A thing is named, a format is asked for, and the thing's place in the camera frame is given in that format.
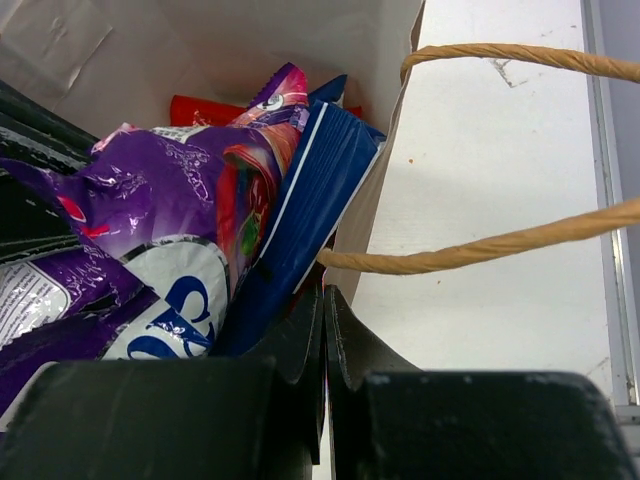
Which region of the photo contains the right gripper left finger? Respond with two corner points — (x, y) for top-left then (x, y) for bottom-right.
(1, 286), (324, 479)

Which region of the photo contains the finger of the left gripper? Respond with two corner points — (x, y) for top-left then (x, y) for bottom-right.
(1, 82), (97, 265)

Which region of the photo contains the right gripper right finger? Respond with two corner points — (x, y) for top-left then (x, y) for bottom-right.
(324, 286), (639, 479)

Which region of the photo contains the purple snack bag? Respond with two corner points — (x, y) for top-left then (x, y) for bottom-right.
(1, 63), (308, 427)

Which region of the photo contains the brown paper bag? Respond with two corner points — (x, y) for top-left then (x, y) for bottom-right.
(0, 0), (640, 311)

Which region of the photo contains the red candy snack bag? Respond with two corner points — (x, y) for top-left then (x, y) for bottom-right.
(169, 89), (363, 135)

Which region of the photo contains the blue Burts chilli bag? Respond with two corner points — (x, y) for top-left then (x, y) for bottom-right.
(212, 75), (386, 356)

